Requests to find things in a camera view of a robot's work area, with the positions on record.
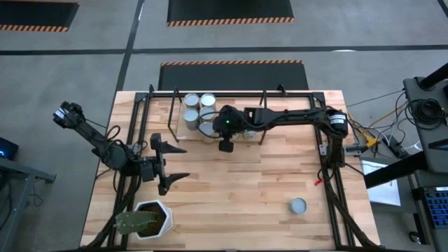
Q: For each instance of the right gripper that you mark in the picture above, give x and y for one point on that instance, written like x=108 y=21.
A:
x=229 y=120

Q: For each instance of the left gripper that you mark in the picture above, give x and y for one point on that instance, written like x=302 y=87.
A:
x=159 y=164

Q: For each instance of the pineapple tin can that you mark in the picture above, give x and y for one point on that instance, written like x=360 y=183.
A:
x=207 y=112

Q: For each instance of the green oranges tin can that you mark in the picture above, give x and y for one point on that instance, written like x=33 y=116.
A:
x=207 y=129

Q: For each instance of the white mix fruit can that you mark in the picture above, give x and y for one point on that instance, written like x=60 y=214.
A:
x=249 y=135

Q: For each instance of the cherries tin can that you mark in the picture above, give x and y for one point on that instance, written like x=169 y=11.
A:
x=191 y=115

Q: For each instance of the peaches tin can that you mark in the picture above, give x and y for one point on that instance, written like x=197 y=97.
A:
x=192 y=100

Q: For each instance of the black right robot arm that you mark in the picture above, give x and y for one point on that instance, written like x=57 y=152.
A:
x=290 y=115

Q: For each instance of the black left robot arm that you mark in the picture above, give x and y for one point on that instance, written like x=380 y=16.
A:
x=94 y=136

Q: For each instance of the tomato tin can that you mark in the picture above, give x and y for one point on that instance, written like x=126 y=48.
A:
x=208 y=99

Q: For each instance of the black hazard-striped floor mat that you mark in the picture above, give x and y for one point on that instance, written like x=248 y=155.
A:
x=231 y=77
x=227 y=10
x=35 y=14

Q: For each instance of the white hexagonal plant pot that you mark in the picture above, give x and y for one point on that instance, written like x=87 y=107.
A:
x=168 y=224

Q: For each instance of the green cactus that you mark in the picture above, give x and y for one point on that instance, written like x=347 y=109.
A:
x=134 y=222

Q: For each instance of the small red tag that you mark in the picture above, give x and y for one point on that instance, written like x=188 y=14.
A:
x=315 y=182

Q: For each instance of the teal and white tin can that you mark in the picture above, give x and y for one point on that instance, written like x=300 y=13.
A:
x=297 y=206

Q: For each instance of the grey metal table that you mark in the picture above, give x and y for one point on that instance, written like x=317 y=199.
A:
x=14 y=196

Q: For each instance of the black power brick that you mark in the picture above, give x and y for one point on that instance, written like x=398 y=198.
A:
x=392 y=145

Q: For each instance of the black device with blue light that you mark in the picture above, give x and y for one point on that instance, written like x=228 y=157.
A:
x=7 y=148

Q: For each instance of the white paper sheet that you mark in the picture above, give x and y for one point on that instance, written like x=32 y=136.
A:
x=385 y=196

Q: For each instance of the black diagonal bar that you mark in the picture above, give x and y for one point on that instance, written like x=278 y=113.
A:
x=402 y=169

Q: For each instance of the grey side desk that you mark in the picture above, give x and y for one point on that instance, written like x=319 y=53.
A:
x=434 y=133

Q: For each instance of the grey desk with keyboard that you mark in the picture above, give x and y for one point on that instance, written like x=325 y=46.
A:
x=418 y=210

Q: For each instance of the black pole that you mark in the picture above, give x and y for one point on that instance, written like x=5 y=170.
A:
x=434 y=77

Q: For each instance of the computer keyboard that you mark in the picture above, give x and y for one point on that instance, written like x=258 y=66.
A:
x=437 y=206

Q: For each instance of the black frame wooden shelf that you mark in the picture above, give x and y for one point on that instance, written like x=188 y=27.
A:
x=238 y=103

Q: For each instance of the black table frame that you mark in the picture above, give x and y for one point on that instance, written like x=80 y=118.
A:
x=227 y=94

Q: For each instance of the grey metal bracket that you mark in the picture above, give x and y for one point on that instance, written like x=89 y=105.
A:
x=324 y=150

